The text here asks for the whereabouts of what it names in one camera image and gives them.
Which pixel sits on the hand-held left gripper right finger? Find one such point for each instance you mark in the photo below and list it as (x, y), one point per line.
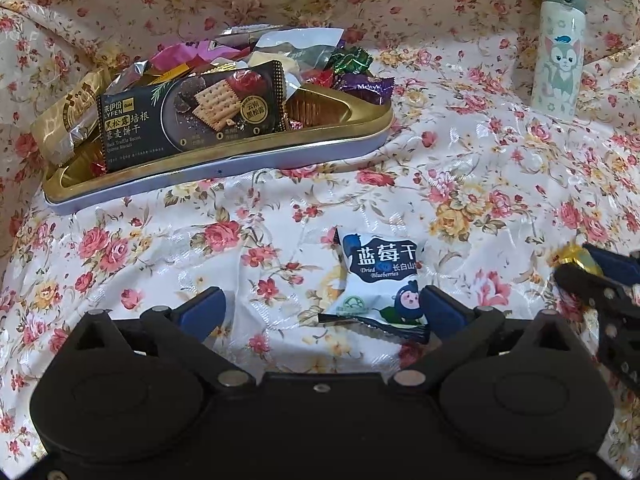
(442, 312)

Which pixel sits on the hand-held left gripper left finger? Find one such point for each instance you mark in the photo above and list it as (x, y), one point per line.
(202, 312)

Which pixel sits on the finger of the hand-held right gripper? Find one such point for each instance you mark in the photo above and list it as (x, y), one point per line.
(615, 262)
(600, 290)

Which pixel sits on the gold candy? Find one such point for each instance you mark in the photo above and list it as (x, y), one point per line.
(575, 257)

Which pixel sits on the blue white blueberry packet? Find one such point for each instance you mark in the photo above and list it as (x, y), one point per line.
(372, 280)

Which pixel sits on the lilac gold snack tin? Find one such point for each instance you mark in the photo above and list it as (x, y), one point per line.
(325, 130)

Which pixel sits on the floral sofa cover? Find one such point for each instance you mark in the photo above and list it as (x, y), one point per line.
(475, 160)

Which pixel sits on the black cracker packet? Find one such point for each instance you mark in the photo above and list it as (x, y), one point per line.
(200, 115)

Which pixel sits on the pale cartoon water bottle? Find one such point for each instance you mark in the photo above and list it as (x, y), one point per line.
(555, 60)

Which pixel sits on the gold wafer packet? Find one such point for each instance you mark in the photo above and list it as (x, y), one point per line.
(65, 115)

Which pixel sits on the heap of assorted snack packets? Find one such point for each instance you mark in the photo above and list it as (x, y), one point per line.
(300, 55)

